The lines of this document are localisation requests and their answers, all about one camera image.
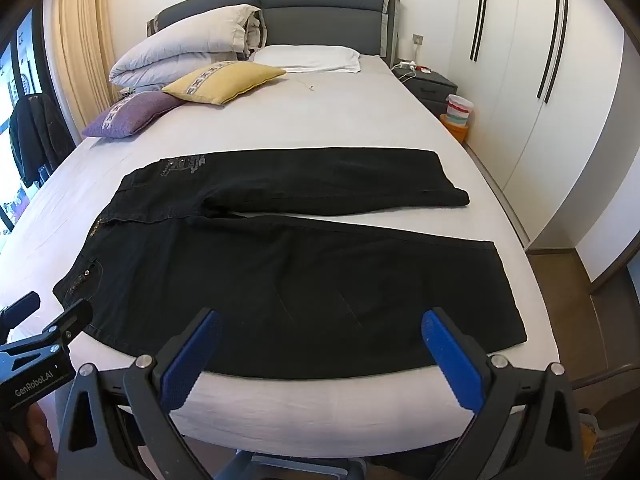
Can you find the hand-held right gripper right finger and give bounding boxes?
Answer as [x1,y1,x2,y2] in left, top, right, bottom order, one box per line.
[421,306,586,480]

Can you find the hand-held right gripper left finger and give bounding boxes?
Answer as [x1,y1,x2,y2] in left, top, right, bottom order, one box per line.
[57,307,223,480]

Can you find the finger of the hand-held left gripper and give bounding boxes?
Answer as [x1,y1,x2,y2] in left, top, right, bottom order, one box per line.
[42,299,94,347]
[0,291,42,332]

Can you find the black pants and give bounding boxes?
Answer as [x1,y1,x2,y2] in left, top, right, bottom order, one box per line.
[52,149,529,380]

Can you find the person's left hand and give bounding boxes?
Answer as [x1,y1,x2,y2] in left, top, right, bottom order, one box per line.
[21,402,55,478]

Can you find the black jacket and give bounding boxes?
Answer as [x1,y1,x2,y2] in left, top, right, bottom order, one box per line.
[8,92,64,189]

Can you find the woven basket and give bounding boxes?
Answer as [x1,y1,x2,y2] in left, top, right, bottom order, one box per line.
[579,400,640,480]

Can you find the purple patterned cushion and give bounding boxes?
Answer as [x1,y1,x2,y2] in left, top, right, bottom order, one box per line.
[81,91,189,139]

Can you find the orange stool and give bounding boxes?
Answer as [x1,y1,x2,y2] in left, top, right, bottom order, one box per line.
[439,114,471,145]

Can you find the large window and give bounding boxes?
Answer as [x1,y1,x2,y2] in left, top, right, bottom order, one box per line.
[0,4,52,243]

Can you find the striped white bucket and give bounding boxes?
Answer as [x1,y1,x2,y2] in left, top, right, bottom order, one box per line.
[444,94,475,129]

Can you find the beige curtain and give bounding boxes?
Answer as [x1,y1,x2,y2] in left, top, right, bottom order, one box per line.
[52,0,122,147]

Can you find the grey upholstered bed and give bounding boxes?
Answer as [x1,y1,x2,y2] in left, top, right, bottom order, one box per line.
[0,0,562,456]

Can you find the dark grey nightstand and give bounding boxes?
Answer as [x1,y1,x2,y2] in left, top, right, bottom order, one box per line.
[391,62,459,117]

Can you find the white wardrobe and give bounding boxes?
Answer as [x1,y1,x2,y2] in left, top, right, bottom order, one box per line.
[450,0,640,297]

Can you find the yellow patterned cushion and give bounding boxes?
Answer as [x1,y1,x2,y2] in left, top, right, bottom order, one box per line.
[161,61,288,107]

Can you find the folded white duvet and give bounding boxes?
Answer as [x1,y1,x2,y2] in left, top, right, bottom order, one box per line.
[109,4,269,92]

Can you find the white pillow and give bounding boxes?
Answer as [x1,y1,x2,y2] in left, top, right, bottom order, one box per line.
[252,44,362,75]

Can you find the white charging cable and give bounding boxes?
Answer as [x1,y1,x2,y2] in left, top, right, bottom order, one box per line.
[281,67,317,93]

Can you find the black wardrobe handle pair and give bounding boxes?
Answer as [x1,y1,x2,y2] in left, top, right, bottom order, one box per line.
[469,0,490,62]
[537,0,570,104]

